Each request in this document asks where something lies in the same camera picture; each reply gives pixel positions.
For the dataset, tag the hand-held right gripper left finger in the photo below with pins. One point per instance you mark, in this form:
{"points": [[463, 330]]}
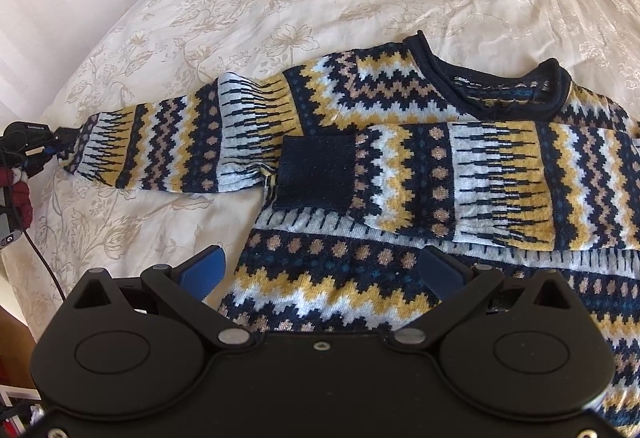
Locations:
{"points": [[202, 273]]}

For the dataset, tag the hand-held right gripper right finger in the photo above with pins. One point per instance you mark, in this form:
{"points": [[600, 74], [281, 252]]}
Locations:
{"points": [[440, 275]]}

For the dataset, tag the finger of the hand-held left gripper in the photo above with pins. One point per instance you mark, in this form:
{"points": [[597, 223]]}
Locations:
{"points": [[56, 140]]}

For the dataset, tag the patterned knit sweater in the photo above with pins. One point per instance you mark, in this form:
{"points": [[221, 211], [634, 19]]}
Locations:
{"points": [[390, 157]]}

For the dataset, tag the person's left forearm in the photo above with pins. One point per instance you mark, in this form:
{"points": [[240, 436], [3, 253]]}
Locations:
{"points": [[17, 198]]}

